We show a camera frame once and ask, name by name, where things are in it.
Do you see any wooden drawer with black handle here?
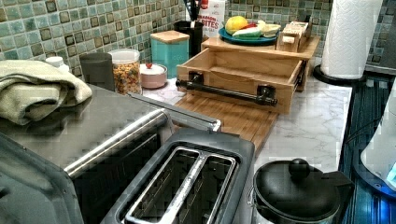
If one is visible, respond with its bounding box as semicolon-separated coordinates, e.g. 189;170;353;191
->
176;48;305;114

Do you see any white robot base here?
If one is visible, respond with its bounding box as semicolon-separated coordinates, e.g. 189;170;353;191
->
354;84;396;199

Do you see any bamboo cutting board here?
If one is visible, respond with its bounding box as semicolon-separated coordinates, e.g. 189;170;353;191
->
176;93;278;155

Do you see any pink ceramic lidded bowl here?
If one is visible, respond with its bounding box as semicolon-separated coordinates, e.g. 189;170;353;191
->
140;63;167;89

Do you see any black two-slot toaster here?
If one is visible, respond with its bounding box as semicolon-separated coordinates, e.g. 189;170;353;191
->
100;128;255;224

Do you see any teal canister with wooden lid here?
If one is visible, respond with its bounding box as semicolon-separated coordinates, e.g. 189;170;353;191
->
150;30;190;79

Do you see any black utensil holder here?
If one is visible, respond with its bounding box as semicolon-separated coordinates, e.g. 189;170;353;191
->
174;21;204;58

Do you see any clear cereal jar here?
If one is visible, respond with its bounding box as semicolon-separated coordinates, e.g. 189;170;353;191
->
109;49;142;95

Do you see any green white toy vegetable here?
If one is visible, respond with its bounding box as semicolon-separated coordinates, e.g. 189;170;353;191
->
233;27;262;39

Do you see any blue plate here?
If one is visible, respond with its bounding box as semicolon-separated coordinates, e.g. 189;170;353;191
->
219;28;277;46

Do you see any yellow toy lemon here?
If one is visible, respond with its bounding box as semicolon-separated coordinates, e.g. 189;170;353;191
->
224;16;248;35

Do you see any dark grey cup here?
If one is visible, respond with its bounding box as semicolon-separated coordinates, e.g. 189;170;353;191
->
79;52;115;91

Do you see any black pot with lid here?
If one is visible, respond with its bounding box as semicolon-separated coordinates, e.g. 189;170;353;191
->
247;159;355;224

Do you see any wooden knife block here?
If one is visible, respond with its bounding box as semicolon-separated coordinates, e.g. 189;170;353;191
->
276;21;312;52

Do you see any black paper towel holder base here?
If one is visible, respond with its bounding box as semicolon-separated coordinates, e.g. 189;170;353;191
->
313;65;366;87

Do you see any stainless toaster oven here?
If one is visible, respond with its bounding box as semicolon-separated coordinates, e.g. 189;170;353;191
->
1;87;220;224

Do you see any white bottle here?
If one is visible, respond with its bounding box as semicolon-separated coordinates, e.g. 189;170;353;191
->
45;56;69;72

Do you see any white paper towel roll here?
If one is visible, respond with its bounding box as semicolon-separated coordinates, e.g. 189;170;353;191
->
320;0;383;80

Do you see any folded beige towel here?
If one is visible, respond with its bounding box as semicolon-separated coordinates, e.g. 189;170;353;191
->
0;60;92;125

